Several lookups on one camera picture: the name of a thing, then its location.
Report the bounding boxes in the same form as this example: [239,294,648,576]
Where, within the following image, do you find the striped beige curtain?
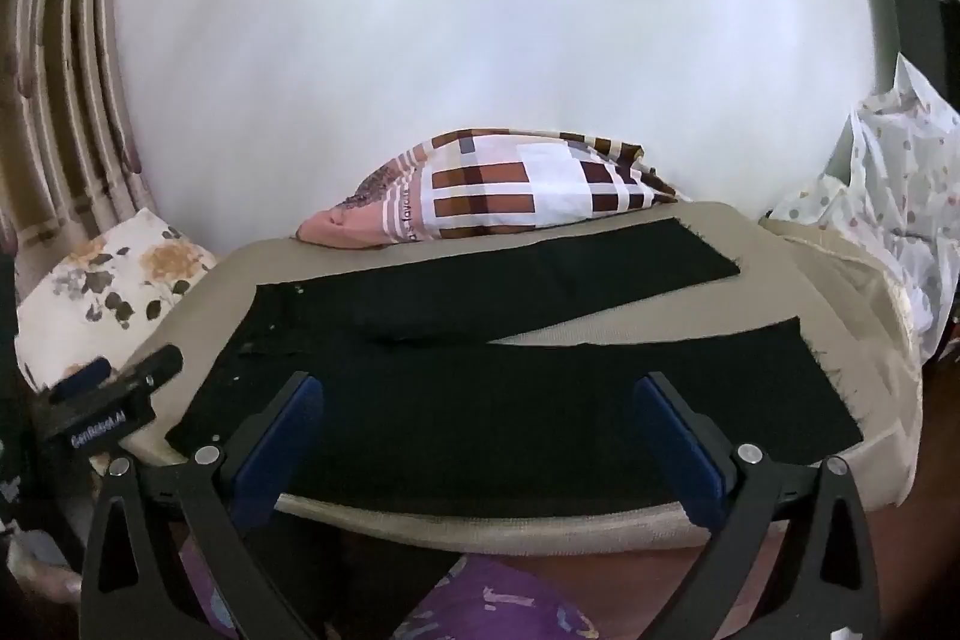
[0,0,170,311]

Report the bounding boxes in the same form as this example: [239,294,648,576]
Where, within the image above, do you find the beige woven mat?
[124,201,925,555]

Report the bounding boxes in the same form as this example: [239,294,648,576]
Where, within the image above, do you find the black pants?
[165,217,865,519]

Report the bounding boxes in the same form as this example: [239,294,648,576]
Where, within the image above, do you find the purple patterned clothing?
[176,527,601,640]

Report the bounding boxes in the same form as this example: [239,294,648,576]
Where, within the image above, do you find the beige bed sheet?
[761,218,927,506]

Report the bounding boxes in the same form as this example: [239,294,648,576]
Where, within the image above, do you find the floral cream pillow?
[13,206,220,393]

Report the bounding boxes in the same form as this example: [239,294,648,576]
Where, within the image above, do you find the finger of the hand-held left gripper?
[112,344,185,397]
[51,358,115,407]

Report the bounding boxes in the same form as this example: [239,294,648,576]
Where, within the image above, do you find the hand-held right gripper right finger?
[634,371,882,640]

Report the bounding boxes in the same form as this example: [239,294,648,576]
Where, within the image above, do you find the white dotted cloth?
[769,53,960,363]

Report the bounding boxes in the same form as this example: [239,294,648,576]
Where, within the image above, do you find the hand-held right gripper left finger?
[79,371,325,640]

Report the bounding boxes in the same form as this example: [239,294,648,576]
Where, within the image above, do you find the checked brown white pillow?
[296,126,680,251]

